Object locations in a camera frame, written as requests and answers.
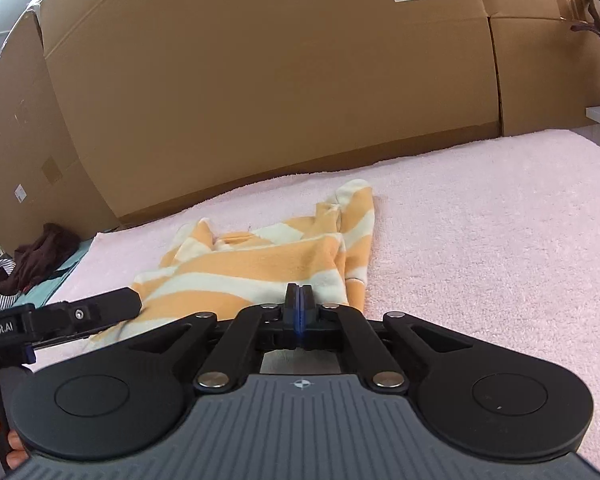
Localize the large cardboard box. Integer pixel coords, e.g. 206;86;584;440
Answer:
37;0;505;228

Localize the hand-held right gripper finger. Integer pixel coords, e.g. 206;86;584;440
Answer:
300;285;528;394
75;284;300;394

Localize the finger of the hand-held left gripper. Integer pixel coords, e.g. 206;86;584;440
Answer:
24;327;101;363
32;287;143;343

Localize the cardboard box small label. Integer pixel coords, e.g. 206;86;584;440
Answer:
0;10;122;261

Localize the teal mat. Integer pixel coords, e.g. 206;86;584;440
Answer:
22;237;98;308

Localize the dark brown cloth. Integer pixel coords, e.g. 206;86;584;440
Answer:
0;222;81;297

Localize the orange striped shirt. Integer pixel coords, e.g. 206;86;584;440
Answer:
87;178;377;356

